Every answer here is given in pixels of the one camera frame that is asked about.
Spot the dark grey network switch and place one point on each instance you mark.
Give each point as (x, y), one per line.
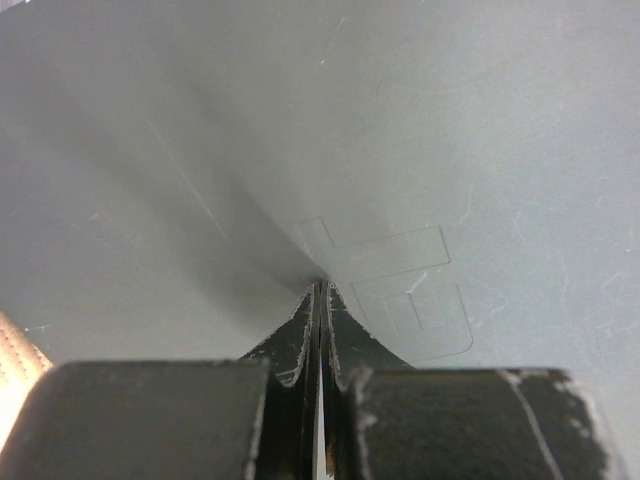
(174, 173)

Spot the beige bucket hat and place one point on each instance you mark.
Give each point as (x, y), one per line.
(22, 362)

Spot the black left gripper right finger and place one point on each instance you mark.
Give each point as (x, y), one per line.
(385, 419)

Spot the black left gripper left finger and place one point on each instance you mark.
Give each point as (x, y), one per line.
(250, 418)

